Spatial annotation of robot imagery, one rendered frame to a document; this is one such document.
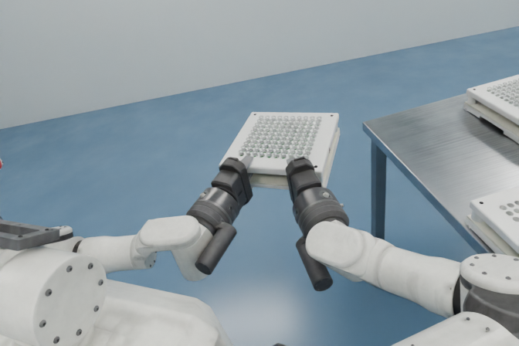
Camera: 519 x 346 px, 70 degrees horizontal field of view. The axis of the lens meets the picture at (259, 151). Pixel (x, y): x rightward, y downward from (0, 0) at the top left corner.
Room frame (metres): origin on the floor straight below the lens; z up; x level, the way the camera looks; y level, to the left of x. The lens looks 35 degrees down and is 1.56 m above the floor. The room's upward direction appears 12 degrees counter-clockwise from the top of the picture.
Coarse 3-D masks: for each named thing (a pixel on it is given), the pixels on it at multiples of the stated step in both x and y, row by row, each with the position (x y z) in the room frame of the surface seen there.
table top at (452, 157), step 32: (384, 128) 0.98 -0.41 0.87; (416, 128) 0.94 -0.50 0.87; (448, 128) 0.91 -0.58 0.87; (480, 128) 0.87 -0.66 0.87; (416, 160) 0.79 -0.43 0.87; (448, 160) 0.77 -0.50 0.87; (480, 160) 0.74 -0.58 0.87; (512, 160) 0.71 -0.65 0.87; (448, 192) 0.65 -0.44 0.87; (480, 192) 0.63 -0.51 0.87
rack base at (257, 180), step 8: (336, 136) 0.79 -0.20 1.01; (336, 144) 0.77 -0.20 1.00; (328, 160) 0.70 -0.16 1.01; (328, 168) 0.67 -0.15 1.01; (256, 176) 0.69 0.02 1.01; (264, 176) 0.69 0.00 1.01; (272, 176) 0.68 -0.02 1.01; (280, 176) 0.68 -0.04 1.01; (328, 176) 0.66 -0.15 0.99; (256, 184) 0.67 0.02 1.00; (264, 184) 0.66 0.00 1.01; (272, 184) 0.66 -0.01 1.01; (280, 184) 0.65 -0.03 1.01
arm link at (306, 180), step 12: (288, 168) 0.59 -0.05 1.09; (300, 168) 0.58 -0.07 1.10; (312, 168) 0.58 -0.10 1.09; (288, 180) 0.59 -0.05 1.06; (300, 180) 0.56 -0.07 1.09; (312, 180) 0.55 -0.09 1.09; (300, 192) 0.54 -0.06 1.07; (312, 192) 0.51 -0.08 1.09; (324, 192) 0.51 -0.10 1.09; (300, 204) 0.50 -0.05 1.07; (312, 204) 0.49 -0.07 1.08; (300, 216) 0.48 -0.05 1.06
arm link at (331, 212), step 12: (324, 204) 0.48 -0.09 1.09; (336, 204) 0.48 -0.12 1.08; (312, 216) 0.46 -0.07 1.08; (324, 216) 0.46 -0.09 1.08; (336, 216) 0.46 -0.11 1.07; (300, 228) 0.47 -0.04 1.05; (300, 240) 0.46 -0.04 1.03; (300, 252) 0.44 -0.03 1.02; (312, 264) 0.40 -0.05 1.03; (324, 264) 0.38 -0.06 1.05; (312, 276) 0.38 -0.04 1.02; (324, 276) 0.37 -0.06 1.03; (348, 276) 0.38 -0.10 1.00; (324, 288) 0.37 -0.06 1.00
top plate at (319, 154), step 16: (256, 112) 0.92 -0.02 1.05; (272, 112) 0.90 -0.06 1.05; (320, 128) 0.77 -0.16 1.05; (240, 144) 0.77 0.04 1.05; (320, 144) 0.70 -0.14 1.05; (224, 160) 0.72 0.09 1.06; (240, 160) 0.71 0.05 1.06; (256, 160) 0.70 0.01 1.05; (272, 160) 0.68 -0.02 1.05; (320, 160) 0.65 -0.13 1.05; (320, 176) 0.61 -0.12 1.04
